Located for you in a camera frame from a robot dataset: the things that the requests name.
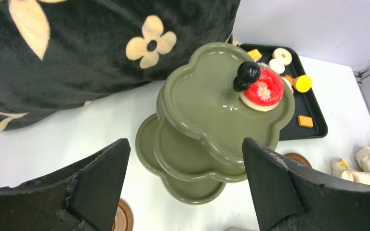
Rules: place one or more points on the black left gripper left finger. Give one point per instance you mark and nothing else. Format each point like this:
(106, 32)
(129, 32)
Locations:
(83, 196)

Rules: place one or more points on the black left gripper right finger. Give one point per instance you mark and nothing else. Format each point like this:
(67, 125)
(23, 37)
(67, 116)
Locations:
(289, 196)

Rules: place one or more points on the red flower donut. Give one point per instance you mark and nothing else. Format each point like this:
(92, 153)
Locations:
(265, 94)

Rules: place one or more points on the green three-tier serving stand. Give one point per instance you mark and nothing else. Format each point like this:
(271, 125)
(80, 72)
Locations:
(193, 141)

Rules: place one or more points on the yellow round macaron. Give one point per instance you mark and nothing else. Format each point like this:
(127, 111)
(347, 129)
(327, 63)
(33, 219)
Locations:
(302, 83)

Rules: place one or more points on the brown wooden coaster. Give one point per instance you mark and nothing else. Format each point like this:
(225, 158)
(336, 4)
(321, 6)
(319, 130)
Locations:
(298, 158)
(123, 220)

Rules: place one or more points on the square waffle biscuit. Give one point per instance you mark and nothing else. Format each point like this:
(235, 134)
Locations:
(305, 121)

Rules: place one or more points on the black dessert tray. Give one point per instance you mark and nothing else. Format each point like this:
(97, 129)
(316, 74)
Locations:
(305, 105)

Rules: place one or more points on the orange flower biscuit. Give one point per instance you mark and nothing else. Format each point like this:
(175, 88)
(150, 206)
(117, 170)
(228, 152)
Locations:
(290, 79)

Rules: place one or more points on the white round pastry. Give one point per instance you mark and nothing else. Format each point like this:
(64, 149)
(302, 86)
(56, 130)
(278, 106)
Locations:
(276, 66)

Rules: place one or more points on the white glazed donut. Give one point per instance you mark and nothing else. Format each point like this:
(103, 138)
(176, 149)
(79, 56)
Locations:
(282, 55)

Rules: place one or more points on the yellow layered cake slice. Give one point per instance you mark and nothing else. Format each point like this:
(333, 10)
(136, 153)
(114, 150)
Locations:
(255, 54)

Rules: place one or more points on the black floral pillow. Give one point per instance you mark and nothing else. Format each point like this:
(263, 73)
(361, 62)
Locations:
(64, 54)

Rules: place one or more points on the white ring donut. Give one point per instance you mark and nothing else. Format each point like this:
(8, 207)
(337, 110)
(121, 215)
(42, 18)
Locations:
(288, 83)

